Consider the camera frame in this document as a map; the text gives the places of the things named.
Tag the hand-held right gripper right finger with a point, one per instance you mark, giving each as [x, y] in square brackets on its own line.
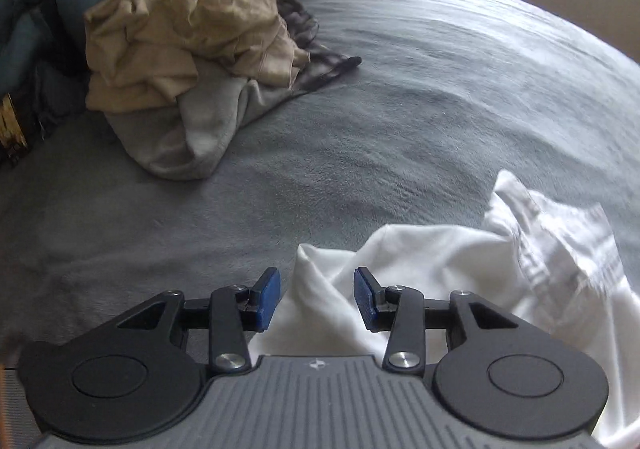
[365, 299]

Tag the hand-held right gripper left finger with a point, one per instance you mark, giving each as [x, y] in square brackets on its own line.
[267, 296]

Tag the white shirt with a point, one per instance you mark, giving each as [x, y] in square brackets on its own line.
[450, 269]

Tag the grey crumpled garment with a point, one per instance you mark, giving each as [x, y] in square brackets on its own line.
[200, 139]

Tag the grey bed blanket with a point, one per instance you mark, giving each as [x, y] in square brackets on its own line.
[400, 104]

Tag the dark plaid garment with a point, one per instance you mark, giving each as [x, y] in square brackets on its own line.
[300, 24]

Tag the beige crumpled garment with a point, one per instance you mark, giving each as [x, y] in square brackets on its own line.
[175, 29]

